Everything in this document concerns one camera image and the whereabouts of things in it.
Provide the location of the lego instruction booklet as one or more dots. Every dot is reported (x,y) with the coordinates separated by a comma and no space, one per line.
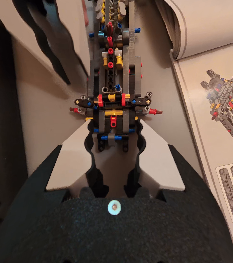
(200,30)

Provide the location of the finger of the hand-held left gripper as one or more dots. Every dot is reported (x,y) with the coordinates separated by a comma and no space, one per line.
(73,20)
(9,16)

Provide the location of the grey lego car chassis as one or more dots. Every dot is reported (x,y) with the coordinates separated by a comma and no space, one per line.
(110,82)

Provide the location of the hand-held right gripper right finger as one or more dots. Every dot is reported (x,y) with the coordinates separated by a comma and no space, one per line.
(161,164)

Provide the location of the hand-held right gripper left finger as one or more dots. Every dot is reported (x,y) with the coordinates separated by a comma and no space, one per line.
(69,164)

